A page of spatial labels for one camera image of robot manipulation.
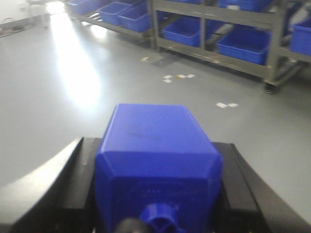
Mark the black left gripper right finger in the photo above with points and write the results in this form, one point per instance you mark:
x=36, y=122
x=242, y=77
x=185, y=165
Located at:
x=247, y=204

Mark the blue bin on low rack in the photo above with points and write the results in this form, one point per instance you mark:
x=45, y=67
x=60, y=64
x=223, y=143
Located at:
x=136, y=18
x=80, y=7
x=111, y=12

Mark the blue bottle-shaped part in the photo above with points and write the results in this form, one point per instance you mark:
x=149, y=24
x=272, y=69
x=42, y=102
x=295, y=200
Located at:
x=155, y=163

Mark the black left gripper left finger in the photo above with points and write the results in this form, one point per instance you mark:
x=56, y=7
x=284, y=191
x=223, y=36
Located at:
x=56, y=197

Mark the blue bin at right edge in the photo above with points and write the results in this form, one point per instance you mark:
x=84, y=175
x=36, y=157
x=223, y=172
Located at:
x=301, y=37

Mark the grey metal shelf rack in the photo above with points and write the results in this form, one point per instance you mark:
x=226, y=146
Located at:
x=272, y=16

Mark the low grey flow rack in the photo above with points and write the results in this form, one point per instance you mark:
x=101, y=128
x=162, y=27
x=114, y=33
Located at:
x=94, y=19

